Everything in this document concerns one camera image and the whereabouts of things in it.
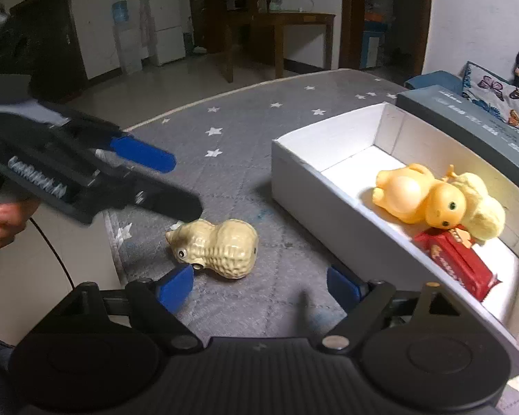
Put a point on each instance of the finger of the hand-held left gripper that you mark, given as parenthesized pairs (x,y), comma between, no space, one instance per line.
(145,153)
(155,201)

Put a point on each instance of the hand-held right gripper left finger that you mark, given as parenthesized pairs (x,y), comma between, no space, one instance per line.
(176,288)

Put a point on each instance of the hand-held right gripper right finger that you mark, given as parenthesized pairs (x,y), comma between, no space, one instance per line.
(342,286)

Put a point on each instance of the beige peanut shaped toy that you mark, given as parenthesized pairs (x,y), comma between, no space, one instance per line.
(225,246)

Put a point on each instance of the white cardboard box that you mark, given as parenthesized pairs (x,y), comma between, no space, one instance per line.
(311,190)

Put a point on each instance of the person's left hand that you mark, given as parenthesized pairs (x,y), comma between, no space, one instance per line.
(2,224)

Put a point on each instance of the grey star print mattress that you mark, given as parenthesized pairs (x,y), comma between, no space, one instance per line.
(242,138)

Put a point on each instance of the white water dispenser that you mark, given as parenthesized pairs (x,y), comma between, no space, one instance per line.
(129,49)

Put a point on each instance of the orange rubber duck toy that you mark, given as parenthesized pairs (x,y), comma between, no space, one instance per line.
(406,194)

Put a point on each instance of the red snack packet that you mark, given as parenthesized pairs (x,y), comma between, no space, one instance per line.
(458,263)

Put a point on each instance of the dark wooden door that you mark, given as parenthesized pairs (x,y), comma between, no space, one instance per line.
(60,34)

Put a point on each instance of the white refrigerator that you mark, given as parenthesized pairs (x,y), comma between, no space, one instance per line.
(168,21)

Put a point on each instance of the blue water bottle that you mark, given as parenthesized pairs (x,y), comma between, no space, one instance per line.
(121,12)

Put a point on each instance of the yellow plush toy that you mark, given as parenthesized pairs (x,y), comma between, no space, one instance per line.
(484,216)

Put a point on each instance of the brown wooden table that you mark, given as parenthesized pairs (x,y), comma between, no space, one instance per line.
(281,19)

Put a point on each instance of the dark grey printed box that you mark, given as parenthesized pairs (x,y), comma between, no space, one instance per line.
(458,125)

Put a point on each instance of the glass jar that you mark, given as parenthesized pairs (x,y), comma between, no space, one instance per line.
(276,1)

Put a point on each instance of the blue cushion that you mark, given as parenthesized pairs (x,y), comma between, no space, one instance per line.
(432,80)

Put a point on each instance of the butterfly print pillow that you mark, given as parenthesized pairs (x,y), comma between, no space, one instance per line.
(501,95)

